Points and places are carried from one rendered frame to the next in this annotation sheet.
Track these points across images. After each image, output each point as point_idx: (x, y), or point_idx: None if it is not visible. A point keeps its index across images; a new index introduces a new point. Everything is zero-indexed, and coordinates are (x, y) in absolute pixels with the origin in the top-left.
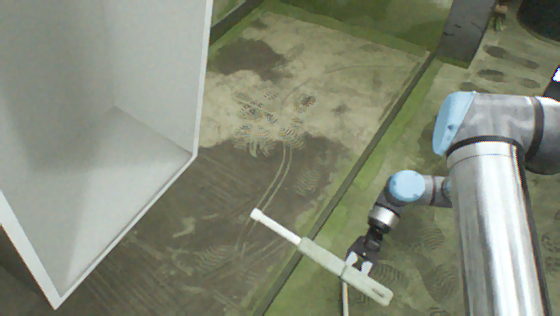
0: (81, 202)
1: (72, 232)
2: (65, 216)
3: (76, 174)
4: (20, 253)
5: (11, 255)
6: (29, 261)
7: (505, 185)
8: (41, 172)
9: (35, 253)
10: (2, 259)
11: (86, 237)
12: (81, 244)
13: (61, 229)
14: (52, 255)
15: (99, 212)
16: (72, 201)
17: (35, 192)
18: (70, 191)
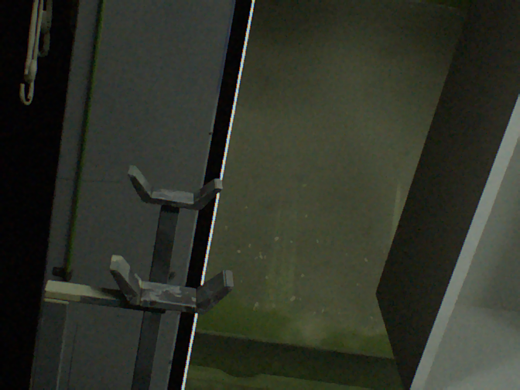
0: (504, 358)
1: (473, 368)
2: (477, 354)
3: (518, 337)
4: (460, 257)
5: (438, 276)
6: (454, 279)
7: None
8: (484, 311)
9: (464, 277)
10: (408, 307)
11: (484, 382)
12: (474, 382)
13: (465, 358)
14: (439, 367)
15: (515, 378)
16: (495, 350)
17: (465, 319)
18: (501, 343)
